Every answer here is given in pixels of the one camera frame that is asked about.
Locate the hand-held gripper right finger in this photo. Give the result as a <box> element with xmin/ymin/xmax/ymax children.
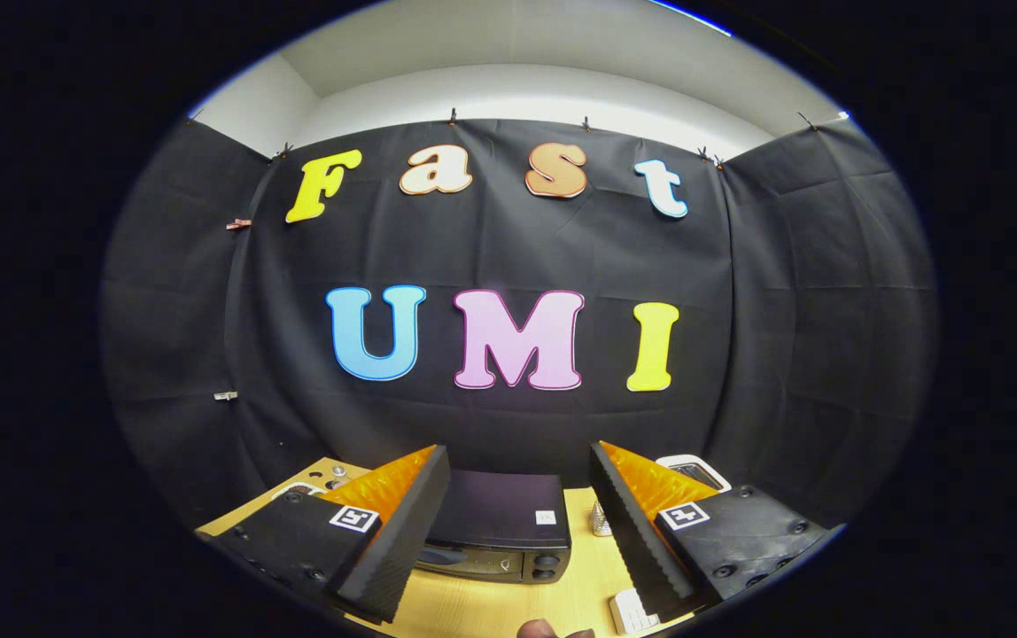
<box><xmin>588</xmin><ymin>440</ymin><xmax>846</xmax><ymax>623</ymax></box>

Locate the black backdrop cloth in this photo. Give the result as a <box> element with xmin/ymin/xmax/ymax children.
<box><xmin>101</xmin><ymin>111</ymin><xmax>939</xmax><ymax>533</ymax></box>

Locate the small white rectangular plate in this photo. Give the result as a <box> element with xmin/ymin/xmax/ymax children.
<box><xmin>608</xmin><ymin>587</ymin><xmax>660</xmax><ymax>636</ymax></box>

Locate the white toaster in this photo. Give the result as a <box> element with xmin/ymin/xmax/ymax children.
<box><xmin>655</xmin><ymin>454</ymin><xmax>733</xmax><ymax>494</ymax></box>

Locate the black toaster oven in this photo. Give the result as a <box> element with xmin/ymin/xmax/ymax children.
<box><xmin>415</xmin><ymin>470</ymin><xmax>573</xmax><ymax>584</ymax></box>

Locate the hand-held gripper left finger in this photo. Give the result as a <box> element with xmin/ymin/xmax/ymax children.
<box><xmin>198</xmin><ymin>444</ymin><xmax>452</xmax><ymax>624</ymax></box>

